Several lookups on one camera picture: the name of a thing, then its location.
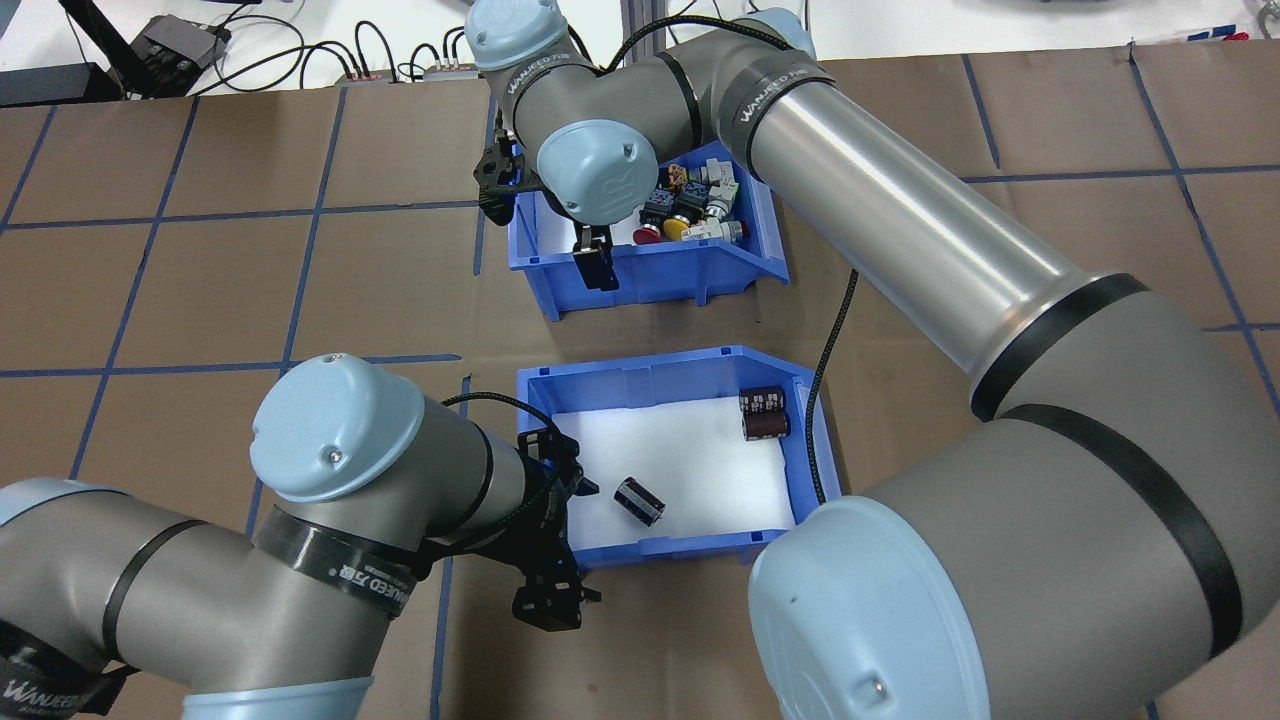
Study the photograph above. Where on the blue plastic battery bin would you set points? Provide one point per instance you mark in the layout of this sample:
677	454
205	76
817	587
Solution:
650	380

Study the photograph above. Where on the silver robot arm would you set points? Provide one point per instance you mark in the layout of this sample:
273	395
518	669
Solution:
900	220
150	580

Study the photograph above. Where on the dark brown cylinder battery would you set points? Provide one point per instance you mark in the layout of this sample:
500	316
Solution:
640	501
766	427

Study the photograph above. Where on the dark cylinder battery with terminals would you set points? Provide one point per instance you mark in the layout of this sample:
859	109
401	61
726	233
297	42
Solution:
762	401

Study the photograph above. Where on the small black device box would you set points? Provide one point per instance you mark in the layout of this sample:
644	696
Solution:
180	50

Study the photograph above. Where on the blue plastic button bin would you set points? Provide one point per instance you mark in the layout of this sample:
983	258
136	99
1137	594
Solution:
660	280

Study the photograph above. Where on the red mushroom push button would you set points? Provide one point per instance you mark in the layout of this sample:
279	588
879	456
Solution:
648	235

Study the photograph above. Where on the yellow push button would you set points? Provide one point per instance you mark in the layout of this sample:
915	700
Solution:
677	228

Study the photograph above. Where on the white foam pad under batteries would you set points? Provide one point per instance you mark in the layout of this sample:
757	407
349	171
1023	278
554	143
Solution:
700	470

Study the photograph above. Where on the black orange USB hub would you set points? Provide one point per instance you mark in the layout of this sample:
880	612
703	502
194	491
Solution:
366	75
452	71

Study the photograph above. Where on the black flat board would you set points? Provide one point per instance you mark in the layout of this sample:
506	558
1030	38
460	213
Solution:
50	85

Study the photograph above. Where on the black and blue switch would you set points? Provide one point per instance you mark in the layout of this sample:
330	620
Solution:
657	205

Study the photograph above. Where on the orange and black switch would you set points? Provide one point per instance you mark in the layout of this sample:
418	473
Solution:
677	178

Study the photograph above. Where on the black push button switch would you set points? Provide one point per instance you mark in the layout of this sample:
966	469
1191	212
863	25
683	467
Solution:
690	199

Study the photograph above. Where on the white switch with grey tip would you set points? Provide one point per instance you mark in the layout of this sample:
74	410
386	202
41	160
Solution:
715	231

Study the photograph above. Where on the white switch with green part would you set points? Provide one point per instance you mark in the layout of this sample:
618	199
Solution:
721	196

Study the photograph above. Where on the white switch block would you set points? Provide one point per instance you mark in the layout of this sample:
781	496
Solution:
712	170

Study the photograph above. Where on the aluminium profile post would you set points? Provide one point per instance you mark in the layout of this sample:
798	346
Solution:
640	20

